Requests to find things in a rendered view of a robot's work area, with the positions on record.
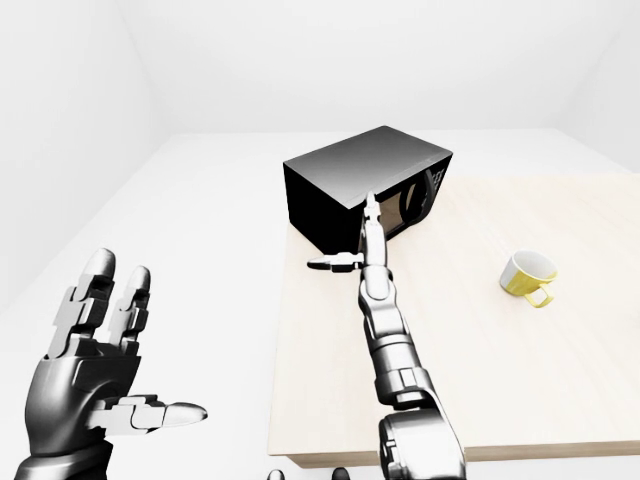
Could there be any black microwave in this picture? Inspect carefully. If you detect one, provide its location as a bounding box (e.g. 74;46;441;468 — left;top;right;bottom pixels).
282;124;454;255

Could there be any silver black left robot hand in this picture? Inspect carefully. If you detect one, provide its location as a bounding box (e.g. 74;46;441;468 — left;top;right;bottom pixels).
24;247;209;460

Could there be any black microwave door with window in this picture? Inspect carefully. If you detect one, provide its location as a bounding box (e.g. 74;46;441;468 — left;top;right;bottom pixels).
372;169;438;242

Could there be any yellow and white mug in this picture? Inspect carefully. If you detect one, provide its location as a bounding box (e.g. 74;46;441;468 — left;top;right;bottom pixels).
498;249;560;310

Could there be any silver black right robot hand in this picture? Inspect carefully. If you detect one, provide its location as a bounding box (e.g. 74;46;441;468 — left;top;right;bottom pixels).
306;192;400;319

